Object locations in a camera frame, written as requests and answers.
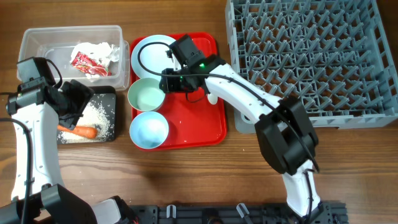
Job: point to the white rice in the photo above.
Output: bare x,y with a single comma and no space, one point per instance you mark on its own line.
96,118

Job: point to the small light blue bowl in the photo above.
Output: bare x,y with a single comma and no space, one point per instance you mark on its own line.
149,130

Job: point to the black plastic bin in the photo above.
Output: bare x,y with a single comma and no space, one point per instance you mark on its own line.
105,93

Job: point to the white tissue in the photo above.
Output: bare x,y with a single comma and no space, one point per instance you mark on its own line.
103,53

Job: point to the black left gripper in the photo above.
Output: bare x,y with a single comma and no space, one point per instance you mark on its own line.
84,93

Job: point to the clear plastic bin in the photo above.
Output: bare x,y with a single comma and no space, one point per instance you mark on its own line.
57,44

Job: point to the red snack wrapper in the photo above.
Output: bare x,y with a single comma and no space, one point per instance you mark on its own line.
87,65

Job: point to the orange carrot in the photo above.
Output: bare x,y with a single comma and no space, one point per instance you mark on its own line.
82,131

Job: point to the grey dishwasher rack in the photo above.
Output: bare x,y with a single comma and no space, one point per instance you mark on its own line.
332,55

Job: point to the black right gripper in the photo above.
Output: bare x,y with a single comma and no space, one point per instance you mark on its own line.
166,81

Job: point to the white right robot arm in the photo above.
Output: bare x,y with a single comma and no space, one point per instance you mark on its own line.
285,134

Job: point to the large light blue plate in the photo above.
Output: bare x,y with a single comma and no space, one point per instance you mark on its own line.
154,57

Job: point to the white plastic spoon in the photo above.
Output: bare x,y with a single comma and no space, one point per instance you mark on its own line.
213,99

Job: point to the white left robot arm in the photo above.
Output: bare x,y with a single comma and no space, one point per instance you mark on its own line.
38,107

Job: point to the mint green bowl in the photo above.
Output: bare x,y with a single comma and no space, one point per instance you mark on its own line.
145,95

